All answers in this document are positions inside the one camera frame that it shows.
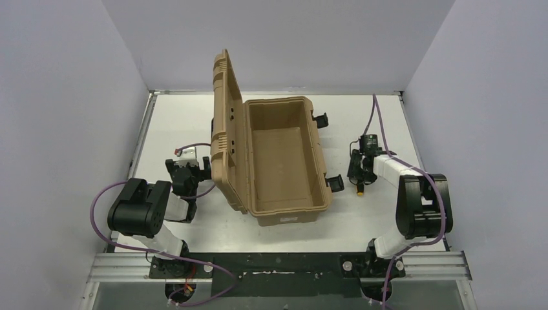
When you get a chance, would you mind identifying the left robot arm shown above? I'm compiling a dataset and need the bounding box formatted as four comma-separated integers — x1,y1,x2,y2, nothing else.
107,156,211,278

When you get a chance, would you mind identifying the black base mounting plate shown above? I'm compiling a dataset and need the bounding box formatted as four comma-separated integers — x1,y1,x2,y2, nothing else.
149,251,406,300

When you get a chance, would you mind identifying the front black toolbox latch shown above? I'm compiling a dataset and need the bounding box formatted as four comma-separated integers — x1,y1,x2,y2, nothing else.
325,174,344,192

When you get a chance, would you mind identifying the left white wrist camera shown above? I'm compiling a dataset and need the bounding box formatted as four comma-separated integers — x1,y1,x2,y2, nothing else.
174,147,199,167

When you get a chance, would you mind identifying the aluminium frame rail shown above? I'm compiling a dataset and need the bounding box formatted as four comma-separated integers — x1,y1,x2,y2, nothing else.
87,252,215,284

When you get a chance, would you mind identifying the black yellow handled screwdriver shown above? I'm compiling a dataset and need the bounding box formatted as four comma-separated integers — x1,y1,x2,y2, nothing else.
356,183,365,196

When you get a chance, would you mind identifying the tan plastic toolbox bin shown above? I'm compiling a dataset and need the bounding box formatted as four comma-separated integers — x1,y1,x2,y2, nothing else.
211,50,333,227

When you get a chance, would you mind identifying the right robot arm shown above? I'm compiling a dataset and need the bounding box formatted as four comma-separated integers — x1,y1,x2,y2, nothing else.
347,134,453,278

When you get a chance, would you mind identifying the rear black toolbox latch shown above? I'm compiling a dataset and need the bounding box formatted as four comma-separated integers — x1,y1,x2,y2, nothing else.
312,112,329,129

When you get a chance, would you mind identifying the black toolbox latch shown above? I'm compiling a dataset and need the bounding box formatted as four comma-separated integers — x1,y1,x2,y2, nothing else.
312,112,329,129
325,174,344,192

